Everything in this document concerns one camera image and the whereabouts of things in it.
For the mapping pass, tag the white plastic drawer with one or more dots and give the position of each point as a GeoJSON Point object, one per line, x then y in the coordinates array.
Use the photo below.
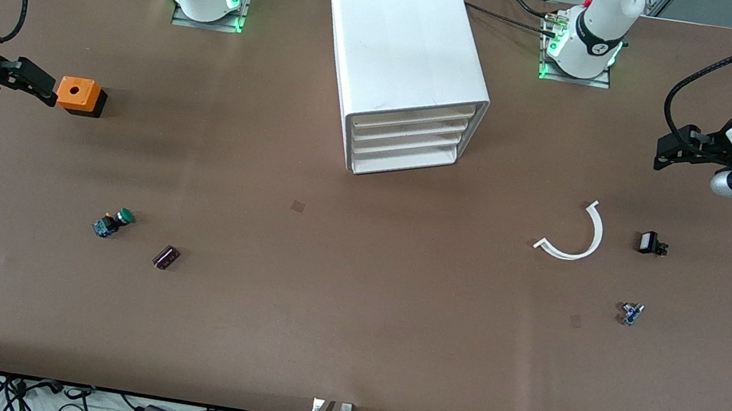
{"type": "Point", "coordinates": [410, 138]}
{"type": "Point", "coordinates": [413, 118]}
{"type": "Point", "coordinates": [407, 159]}

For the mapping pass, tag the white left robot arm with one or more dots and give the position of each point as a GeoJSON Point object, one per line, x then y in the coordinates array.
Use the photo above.
{"type": "Point", "coordinates": [602, 24]}

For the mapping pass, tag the green push button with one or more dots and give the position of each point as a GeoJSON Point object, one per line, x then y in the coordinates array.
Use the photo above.
{"type": "Point", "coordinates": [112, 223]}

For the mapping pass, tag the white drawer cabinet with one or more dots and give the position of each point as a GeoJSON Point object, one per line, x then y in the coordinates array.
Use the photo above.
{"type": "Point", "coordinates": [403, 33]}

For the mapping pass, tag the orange box with hole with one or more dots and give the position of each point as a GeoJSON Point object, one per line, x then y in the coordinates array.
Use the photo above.
{"type": "Point", "coordinates": [76, 95]}

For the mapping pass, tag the white curved plastic piece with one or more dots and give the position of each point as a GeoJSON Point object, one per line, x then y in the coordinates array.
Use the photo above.
{"type": "Point", "coordinates": [599, 233]}

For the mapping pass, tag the small blue electronic component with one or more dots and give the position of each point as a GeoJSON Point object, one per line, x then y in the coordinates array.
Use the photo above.
{"type": "Point", "coordinates": [630, 313]}

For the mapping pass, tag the dark purple capacitor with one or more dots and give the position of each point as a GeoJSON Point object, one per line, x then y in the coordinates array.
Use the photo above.
{"type": "Point", "coordinates": [166, 257]}

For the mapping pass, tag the brown tape square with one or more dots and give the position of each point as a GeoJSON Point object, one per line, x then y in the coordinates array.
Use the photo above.
{"type": "Point", "coordinates": [297, 206]}

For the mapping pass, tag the small black switch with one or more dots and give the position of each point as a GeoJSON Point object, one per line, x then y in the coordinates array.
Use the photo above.
{"type": "Point", "coordinates": [649, 242]}

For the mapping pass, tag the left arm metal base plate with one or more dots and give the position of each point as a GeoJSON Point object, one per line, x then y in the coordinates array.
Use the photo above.
{"type": "Point", "coordinates": [605, 78]}

